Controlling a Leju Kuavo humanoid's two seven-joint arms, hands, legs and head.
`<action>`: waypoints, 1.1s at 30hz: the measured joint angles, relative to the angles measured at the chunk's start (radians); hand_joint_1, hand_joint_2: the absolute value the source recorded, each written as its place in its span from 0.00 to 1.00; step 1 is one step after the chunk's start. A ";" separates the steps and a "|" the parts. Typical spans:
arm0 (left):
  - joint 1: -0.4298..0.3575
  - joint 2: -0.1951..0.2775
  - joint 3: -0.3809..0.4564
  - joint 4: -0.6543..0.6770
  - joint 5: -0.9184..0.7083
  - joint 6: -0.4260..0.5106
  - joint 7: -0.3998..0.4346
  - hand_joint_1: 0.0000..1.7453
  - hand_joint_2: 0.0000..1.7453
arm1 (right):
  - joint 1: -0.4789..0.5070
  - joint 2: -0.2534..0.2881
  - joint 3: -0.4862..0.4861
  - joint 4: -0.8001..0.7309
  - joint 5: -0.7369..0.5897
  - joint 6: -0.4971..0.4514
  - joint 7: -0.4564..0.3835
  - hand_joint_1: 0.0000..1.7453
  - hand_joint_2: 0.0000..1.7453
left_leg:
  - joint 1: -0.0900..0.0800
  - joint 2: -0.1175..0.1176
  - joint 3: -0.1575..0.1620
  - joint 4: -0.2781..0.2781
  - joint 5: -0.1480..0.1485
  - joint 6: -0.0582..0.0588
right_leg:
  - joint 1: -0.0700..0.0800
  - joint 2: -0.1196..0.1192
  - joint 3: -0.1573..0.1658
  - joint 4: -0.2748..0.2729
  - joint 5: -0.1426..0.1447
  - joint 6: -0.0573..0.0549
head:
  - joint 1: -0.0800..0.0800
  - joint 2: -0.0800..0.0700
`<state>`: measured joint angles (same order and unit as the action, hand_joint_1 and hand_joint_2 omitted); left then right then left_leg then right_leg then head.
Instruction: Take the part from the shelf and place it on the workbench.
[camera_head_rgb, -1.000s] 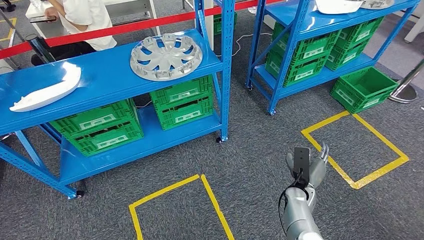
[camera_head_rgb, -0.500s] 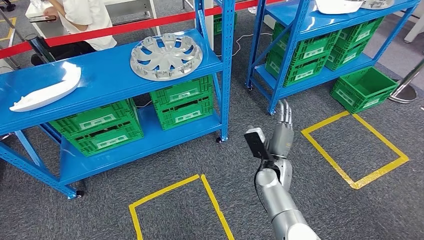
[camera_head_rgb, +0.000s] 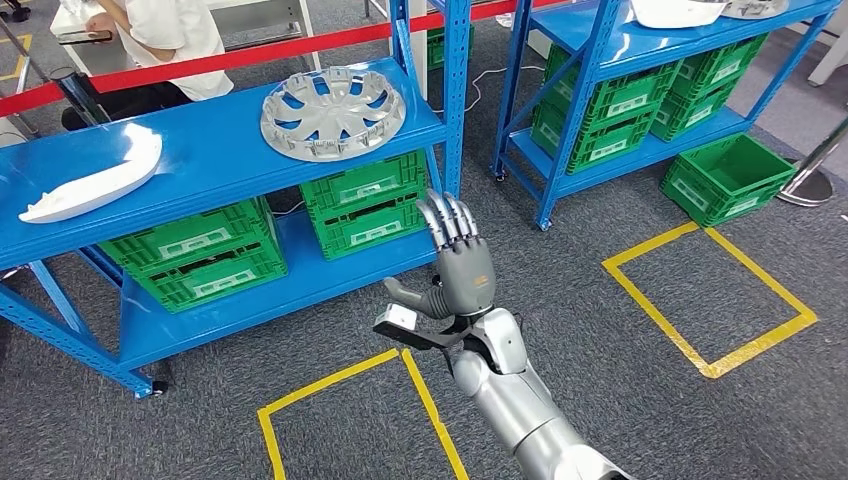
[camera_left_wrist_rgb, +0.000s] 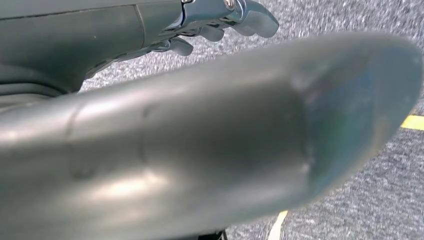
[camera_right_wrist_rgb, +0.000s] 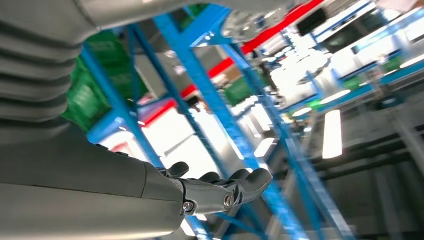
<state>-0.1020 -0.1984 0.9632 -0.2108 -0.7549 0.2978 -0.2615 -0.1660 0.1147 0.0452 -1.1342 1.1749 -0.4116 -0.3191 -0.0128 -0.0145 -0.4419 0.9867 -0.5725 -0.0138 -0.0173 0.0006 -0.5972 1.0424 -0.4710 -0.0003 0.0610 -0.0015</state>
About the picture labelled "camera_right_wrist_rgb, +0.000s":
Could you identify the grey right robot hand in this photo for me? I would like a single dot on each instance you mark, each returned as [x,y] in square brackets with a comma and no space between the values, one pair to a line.
[82,198]

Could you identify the green plastic crate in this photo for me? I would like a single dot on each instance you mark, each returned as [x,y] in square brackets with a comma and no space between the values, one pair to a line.
[116,59]
[86,99]
[238,91]

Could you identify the blue metal shelf rack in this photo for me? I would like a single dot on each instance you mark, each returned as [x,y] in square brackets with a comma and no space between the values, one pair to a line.
[351,94]
[202,82]

